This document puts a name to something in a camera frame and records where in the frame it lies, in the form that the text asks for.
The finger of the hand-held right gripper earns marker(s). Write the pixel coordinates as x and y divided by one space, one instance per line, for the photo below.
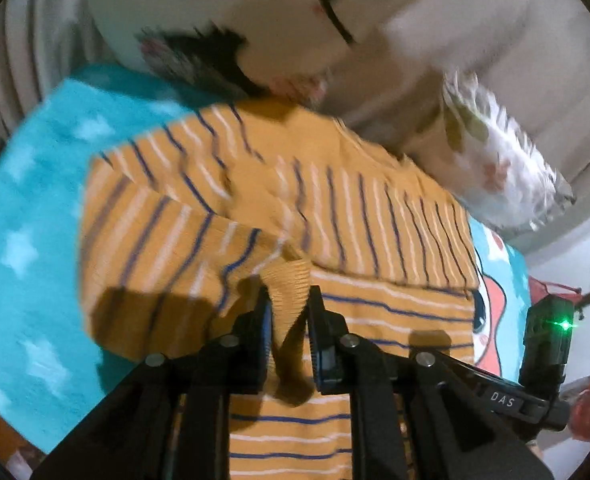
500 397

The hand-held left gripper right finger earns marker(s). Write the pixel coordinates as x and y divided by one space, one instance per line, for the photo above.
316 332

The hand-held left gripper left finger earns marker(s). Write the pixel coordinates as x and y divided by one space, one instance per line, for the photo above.
265 332

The yellow striped knit sweater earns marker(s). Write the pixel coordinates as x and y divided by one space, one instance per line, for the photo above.
295 200

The white leaf print pillow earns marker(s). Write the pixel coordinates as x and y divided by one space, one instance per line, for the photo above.
490 155

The teal cartoon print blanket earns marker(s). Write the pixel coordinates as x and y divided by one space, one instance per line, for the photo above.
30 210

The white patterned bedding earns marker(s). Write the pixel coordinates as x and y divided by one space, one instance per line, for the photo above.
215 15

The beige curtain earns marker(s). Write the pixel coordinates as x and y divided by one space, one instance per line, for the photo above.
15 45

